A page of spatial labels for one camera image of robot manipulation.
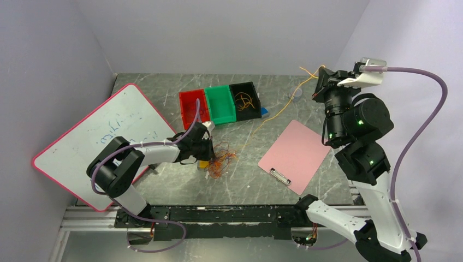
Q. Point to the yellow cube block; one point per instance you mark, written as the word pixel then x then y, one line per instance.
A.
pixel 202 165

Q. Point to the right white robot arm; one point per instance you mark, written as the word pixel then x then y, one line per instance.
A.
pixel 354 122

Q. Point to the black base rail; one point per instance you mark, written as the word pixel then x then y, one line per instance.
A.
pixel 215 222

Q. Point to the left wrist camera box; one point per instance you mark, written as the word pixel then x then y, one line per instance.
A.
pixel 209 126

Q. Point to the pink framed whiteboard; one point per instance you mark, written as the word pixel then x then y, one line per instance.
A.
pixel 127 113

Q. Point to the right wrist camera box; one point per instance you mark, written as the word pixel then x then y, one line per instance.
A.
pixel 362 78

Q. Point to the red plastic bin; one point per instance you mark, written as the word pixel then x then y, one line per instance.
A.
pixel 188 106

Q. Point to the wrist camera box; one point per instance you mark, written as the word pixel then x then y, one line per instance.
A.
pixel 362 78
pixel 209 126

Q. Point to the small clear jar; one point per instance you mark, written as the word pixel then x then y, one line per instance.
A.
pixel 295 94

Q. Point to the pink clipboard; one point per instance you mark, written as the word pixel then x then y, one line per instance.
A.
pixel 294 157

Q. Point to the black plastic bin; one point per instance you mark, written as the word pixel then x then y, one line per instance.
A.
pixel 247 103

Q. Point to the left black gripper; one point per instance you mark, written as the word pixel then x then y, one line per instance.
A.
pixel 209 154

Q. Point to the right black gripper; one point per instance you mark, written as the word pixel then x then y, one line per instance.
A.
pixel 327 82

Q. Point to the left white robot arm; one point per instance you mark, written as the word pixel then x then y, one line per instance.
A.
pixel 112 171

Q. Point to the green plastic bin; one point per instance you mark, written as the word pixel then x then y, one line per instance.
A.
pixel 220 104

